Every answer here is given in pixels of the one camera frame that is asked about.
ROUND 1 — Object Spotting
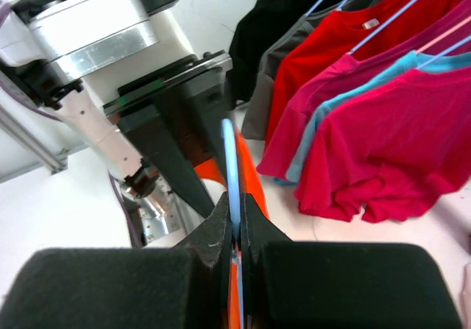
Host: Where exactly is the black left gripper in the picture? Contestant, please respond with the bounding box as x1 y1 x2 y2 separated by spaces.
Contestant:
102 51 232 218

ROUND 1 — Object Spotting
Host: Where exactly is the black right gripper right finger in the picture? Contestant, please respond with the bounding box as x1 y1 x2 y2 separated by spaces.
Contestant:
240 193 461 328

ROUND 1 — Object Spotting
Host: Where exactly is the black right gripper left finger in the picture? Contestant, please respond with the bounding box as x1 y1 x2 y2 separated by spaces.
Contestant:
1 195 231 328

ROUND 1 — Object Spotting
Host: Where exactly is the orange t shirt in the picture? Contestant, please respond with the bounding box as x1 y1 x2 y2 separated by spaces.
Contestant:
195 129 270 328

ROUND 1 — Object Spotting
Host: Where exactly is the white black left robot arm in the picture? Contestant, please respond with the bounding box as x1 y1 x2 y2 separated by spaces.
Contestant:
1 0 232 240

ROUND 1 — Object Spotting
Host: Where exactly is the magenta hanging shirt left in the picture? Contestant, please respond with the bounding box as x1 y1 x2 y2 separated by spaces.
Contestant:
257 0 470 183

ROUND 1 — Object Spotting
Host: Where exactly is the magenta hanging shirt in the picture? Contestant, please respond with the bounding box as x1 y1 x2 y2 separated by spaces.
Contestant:
295 68 470 223
257 0 470 183

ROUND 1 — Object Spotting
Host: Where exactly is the red hanging t shirt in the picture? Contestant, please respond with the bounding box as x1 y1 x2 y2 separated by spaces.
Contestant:
265 0 462 142

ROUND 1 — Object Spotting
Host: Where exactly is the magenta hanging shirt right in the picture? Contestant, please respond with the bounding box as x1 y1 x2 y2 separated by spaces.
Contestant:
295 68 470 223

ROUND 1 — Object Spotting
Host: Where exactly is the grey hanging garment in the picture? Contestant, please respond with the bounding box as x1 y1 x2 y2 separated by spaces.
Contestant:
241 0 381 141

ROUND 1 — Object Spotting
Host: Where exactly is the black hanging garment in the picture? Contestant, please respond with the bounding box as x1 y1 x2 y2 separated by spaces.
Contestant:
225 0 341 107

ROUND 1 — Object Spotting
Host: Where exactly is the white hanging garment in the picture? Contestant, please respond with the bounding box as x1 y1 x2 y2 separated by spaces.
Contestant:
459 263 471 329

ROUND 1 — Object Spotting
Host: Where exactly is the teal hanging garment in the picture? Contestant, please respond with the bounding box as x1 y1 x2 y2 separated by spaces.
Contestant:
258 52 470 205

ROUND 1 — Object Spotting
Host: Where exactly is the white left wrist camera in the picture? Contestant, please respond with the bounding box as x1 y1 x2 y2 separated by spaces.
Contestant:
1 0 193 107

